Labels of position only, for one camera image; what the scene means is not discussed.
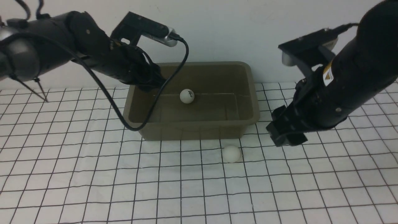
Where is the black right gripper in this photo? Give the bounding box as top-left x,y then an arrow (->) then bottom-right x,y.
266,78 -> 349,147

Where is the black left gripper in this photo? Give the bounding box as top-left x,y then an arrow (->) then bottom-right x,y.
93,40 -> 166,92

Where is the white ping-pong ball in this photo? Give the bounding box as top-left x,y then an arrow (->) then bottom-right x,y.
221,146 -> 242,163

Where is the white ping-pong ball logo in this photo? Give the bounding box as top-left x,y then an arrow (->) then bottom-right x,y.
179,89 -> 195,104

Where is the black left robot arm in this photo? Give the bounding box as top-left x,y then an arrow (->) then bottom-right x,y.
1,11 -> 176,91

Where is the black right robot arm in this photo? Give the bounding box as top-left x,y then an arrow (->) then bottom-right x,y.
266,0 -> 398,147

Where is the olive plastic storage bin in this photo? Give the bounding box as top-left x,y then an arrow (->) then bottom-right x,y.
138,61 -> 260,141

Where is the white checkered tablecloth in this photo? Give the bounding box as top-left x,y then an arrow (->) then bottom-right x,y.
0,82 -> 398,224

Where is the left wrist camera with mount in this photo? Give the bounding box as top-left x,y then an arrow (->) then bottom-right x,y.
110,12 -> 177,47

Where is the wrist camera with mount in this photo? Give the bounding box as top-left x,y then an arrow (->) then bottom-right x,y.
110,12 -> 177,47
278,28 -> 340,78

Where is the black left camera cable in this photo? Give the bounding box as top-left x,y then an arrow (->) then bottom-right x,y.
12,0 -> 189,132

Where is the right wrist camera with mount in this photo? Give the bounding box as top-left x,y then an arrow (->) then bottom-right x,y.
278,28 -> 340,78

